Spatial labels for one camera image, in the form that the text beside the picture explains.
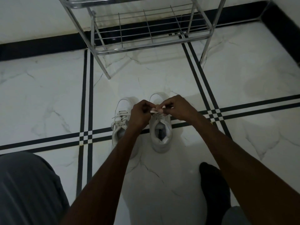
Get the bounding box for chrome metal shoe rack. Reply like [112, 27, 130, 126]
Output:
[57, 0, 228, 80]

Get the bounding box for person's grey trousers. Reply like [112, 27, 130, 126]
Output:
[0, 151, 71, 225]

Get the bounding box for person's black sock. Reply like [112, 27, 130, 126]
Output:
[199, 162, 231, 225]

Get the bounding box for white sneaker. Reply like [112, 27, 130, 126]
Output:
[149, 92, 173, 154]
[111, 97, 139, 160]

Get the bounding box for person's right forearm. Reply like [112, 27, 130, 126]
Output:
[189, 114, 300, 225]

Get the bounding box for person's right hand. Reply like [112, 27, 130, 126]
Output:
[158, 95, 200, 123]

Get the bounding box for person's left forearm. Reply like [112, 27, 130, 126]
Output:
[60, 123, 147, 225]

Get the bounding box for person's left hand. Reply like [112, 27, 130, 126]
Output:
[128, 100, 156, 129]

